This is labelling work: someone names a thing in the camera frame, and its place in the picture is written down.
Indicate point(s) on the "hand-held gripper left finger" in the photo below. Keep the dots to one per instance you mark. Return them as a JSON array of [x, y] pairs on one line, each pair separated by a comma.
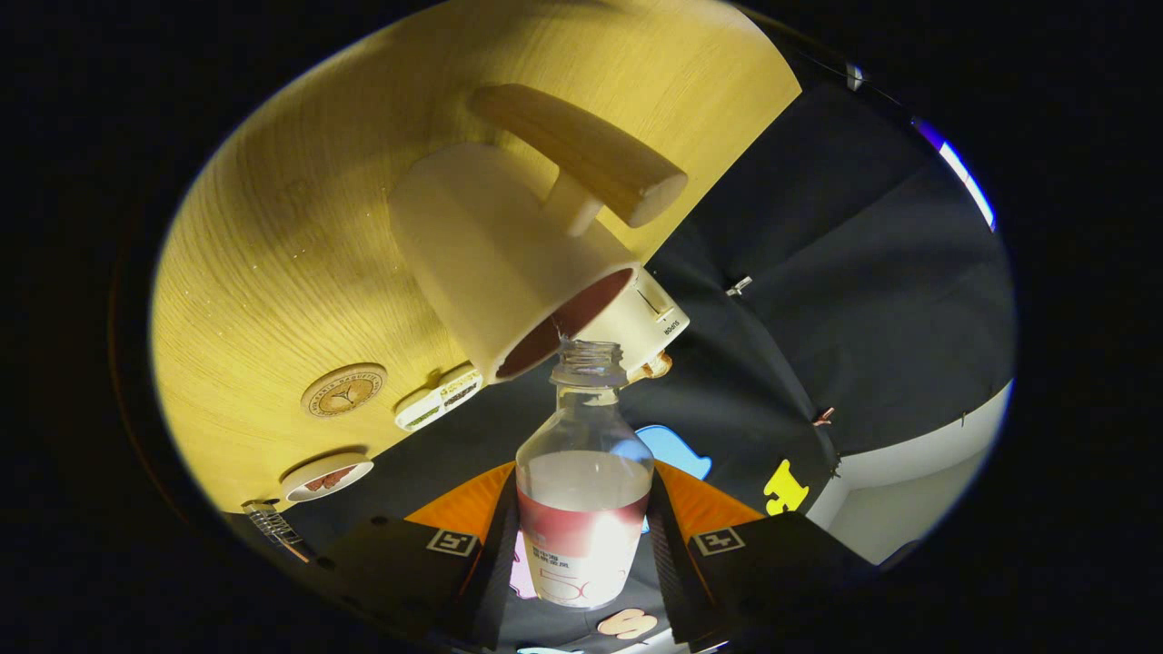
[[495, 563]]

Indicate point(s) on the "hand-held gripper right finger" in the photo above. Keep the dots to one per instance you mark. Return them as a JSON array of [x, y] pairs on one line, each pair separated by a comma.
[[672, 572]]

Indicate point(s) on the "clear juice bottle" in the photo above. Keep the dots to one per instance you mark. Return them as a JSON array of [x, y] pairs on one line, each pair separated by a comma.
[[581, 427]]

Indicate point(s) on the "round wooden coaster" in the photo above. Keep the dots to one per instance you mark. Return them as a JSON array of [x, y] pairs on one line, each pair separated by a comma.
[[343, 391]]

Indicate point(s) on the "white divided bean dish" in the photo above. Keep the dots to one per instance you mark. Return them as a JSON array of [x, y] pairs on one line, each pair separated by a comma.
[[438, 398]]

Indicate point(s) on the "red meat patty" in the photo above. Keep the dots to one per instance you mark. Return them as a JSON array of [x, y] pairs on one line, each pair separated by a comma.
[[332, 478]]

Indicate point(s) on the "white round plate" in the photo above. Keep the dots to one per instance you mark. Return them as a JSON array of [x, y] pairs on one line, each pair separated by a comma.
[[313, 486]]

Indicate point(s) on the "toast slice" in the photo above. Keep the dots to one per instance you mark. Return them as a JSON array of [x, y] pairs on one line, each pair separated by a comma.
[[656, 367]]

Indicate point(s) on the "pink cloth clip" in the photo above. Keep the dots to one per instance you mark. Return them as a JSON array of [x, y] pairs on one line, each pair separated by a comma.
[[823, 417]]

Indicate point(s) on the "cream toaster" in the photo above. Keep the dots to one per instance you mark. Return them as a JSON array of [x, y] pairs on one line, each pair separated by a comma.
[[650, 318]]

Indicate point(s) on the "white cloth clip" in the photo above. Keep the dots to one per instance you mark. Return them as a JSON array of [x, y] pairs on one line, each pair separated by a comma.
[[740, 286]]

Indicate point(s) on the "black backdrop cloth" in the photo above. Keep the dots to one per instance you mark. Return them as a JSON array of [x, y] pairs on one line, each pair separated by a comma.
[[863, 300]]

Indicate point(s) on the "wooden table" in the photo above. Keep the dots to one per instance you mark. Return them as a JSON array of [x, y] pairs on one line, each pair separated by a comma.
[[273, 227]]

